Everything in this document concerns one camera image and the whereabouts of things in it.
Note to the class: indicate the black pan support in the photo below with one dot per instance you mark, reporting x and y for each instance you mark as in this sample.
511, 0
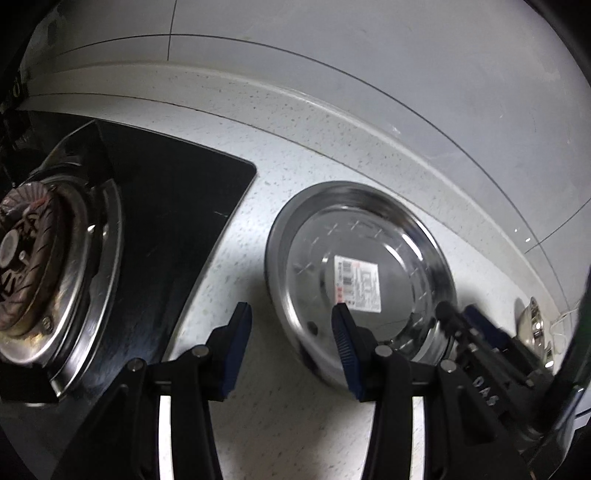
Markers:
99, 147

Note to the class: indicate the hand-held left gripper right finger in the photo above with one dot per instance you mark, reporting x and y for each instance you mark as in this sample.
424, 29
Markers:
346, 355

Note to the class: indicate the black glass gas stove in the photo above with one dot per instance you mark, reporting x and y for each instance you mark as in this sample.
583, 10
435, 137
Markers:
175, 221

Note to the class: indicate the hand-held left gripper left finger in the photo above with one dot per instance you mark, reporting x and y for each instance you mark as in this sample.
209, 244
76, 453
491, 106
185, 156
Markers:
235, 350

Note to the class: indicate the small steel plate with sticker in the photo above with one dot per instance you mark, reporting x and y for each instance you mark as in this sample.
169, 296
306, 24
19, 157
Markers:
314, 258

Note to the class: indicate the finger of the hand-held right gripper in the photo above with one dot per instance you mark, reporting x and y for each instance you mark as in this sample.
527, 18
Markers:
485, 325
455, 321

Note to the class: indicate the brass gas burner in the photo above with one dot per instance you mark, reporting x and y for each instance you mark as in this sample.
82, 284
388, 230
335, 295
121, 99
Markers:
27, 258

